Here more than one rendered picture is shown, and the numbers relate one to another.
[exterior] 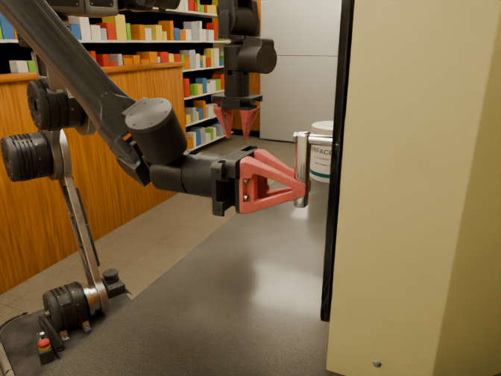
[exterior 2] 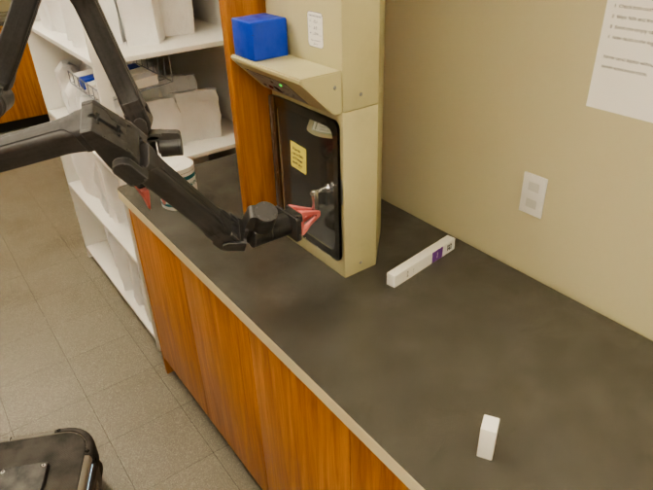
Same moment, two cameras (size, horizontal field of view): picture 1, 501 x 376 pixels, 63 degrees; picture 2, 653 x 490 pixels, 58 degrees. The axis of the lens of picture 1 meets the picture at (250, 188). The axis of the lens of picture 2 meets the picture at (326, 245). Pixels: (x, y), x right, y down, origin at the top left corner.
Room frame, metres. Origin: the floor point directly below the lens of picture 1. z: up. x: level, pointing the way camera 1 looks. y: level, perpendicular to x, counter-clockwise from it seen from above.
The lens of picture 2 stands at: (-0.26, 1.09, 1.86)
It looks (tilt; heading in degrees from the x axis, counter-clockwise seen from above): 31 degrees down; 301
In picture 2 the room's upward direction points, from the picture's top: 2 degrees counter-clockwise
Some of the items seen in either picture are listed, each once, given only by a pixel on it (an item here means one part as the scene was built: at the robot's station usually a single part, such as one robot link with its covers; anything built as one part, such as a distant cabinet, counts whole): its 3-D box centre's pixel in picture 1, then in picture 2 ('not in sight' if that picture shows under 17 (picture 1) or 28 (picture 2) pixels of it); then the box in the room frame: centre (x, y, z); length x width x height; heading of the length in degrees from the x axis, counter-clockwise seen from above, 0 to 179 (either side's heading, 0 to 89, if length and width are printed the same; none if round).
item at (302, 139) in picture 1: (315, 169); (320, 202); (0.45, -0.07, 1.17); 0.05 x 0.03 x 0.10; 66
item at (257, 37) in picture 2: not in sight; (259, 36); (0.64, -0.14, 1.56); 0.10 x 0.10 x 0.09; 66
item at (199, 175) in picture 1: (218, 176); (279, 226); (0.50, 0.04, 1.14); 0.10 x 0.07 x 0.07; 156
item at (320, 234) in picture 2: (361, 132); (305, 178); (0.53, -0.15, 1.19); 0.30 x 0.01 x 0.40; 156
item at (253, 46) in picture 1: (250, 42); (158, 135); (0.91, 0.00, 1.30); 0.11 x 0.09 x 0.12; 40
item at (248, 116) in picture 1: (240, 118); not in sight; (0.93, 0.02, 1.14); 0.07 x 0.07 x 0.09; 66
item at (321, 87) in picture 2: not in sight; (284, 83); (0.55, -0.10, 1.46); 0.32 x 0.11 x 0.10; 156
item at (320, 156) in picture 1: (334, 151); (177, 183); (1.12, -0.23, 1.02); 0.13 x 0.13 x 0.15
